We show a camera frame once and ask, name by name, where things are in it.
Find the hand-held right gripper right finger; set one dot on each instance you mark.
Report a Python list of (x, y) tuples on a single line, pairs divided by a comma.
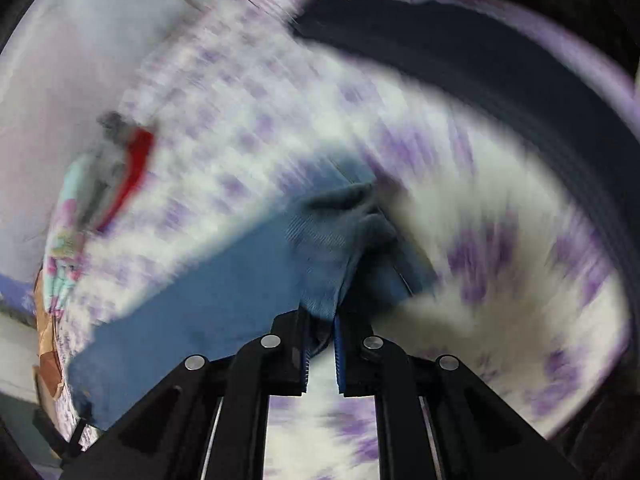
[(341, 360)]

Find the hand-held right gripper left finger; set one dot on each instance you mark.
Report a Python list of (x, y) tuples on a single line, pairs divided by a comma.
[(304, 367)]

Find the blue pants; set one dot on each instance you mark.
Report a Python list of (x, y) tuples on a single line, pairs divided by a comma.
[(240, 305)]

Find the colourful printed cloth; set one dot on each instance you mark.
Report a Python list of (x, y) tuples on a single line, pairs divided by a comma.
[(62, 240)]

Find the purple floral bed sheet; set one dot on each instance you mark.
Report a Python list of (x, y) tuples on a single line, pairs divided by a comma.
[(280, 160)]

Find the dark cloth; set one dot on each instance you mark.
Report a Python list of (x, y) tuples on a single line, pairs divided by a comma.
[(500, 90)]

